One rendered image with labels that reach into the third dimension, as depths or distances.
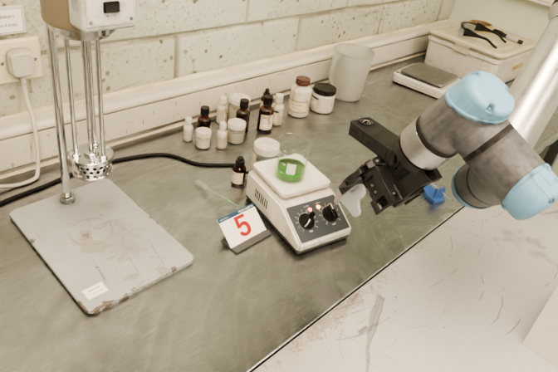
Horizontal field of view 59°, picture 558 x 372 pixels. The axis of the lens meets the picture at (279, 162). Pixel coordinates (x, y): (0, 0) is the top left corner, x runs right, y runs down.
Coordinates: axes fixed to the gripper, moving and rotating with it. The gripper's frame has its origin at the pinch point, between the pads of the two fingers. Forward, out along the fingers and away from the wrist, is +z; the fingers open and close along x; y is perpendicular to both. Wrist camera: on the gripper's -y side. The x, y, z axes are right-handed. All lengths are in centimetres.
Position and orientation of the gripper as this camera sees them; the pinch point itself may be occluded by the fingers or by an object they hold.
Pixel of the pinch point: (346, 193)
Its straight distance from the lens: 92.1
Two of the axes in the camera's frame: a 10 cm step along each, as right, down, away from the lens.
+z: -3.9, 4.7, 7.9
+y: 4.0, 8.6, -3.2
